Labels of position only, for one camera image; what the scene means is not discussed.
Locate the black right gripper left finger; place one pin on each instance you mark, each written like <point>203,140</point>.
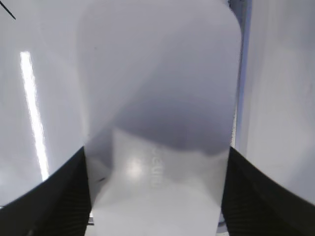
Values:
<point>60,206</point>

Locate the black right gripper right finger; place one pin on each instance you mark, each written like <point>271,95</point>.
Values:
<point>255,205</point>

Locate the white board eraser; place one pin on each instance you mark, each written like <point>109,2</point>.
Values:
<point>159,79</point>

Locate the white board with aluminium frame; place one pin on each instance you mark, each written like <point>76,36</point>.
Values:
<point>42,104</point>

